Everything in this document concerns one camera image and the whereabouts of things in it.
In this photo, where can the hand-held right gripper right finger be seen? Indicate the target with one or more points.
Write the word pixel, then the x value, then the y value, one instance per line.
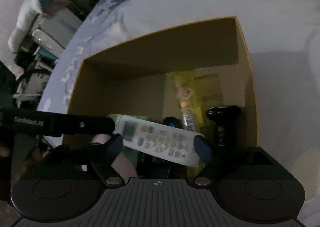
pixel 202 150

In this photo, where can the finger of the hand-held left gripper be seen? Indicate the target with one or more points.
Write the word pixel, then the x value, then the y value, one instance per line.
pixel 82 125

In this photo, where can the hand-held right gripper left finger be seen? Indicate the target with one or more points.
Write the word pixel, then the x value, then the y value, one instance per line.
pixel 115 147

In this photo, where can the black knob-topped object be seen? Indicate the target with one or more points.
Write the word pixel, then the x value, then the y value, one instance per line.
pixel 222 114

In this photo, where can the black and blue object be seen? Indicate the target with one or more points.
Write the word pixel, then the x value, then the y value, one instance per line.
pixel 171 122

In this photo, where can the white remote control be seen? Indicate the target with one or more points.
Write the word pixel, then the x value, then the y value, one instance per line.
pixel 160 142

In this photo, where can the brown cardboard box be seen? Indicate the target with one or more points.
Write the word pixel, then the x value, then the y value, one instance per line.
pixel 150 62

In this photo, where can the green patterned packet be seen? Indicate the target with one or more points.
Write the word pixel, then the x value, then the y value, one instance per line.
pixel 115 117

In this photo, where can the yellow plastic bottle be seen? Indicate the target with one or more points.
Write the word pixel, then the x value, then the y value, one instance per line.
pixel 185 87

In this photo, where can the white cabinet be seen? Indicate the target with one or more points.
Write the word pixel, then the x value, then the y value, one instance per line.
pixel 62 24

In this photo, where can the white and green plush toy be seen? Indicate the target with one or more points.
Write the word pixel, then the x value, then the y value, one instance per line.
pixel 30 9

